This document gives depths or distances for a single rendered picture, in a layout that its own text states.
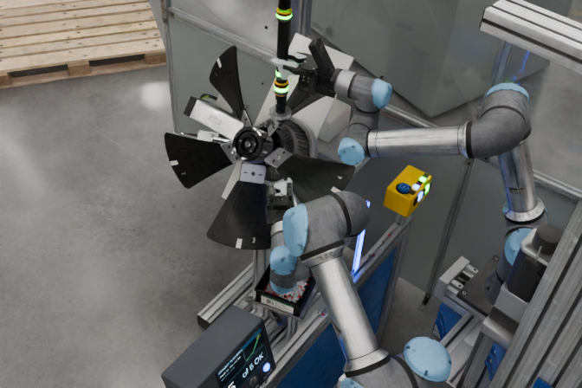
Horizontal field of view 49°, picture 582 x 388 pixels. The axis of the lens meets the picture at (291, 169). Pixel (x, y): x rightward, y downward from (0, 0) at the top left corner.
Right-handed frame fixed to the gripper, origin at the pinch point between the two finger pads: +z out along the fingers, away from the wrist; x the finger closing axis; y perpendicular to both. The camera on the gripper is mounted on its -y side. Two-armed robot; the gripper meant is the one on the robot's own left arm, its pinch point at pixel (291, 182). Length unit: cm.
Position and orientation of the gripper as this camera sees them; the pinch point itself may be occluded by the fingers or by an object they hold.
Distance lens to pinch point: 209.2
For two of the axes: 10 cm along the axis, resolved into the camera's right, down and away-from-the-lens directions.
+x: 0.7, 7.5, 6.6
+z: 0.1, -6.6, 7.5
